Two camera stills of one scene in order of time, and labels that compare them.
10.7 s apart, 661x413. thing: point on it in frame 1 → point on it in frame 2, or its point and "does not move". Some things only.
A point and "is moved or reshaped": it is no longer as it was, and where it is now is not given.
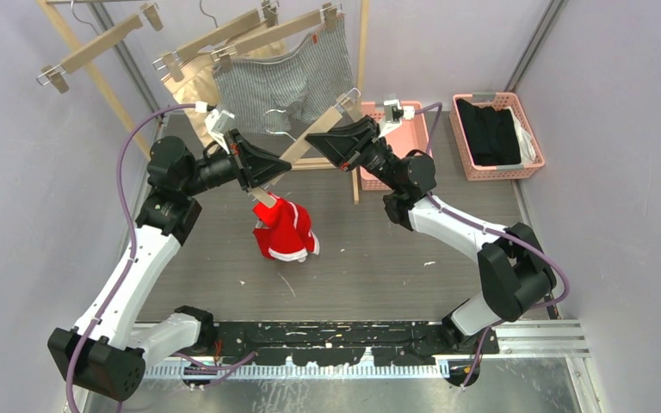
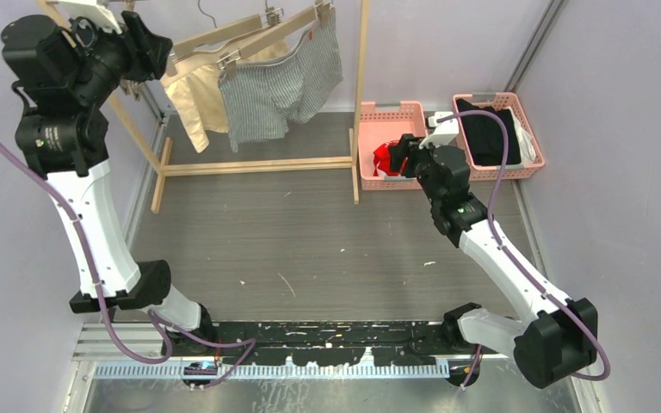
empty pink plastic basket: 409,135 does not move
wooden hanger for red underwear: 346,107 → 132,87
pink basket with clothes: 493,137 does not move
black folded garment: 491,134 does not move
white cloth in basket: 527,149 does not move
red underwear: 283,231 is moved or reshaped
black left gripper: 259,167 → 151,50
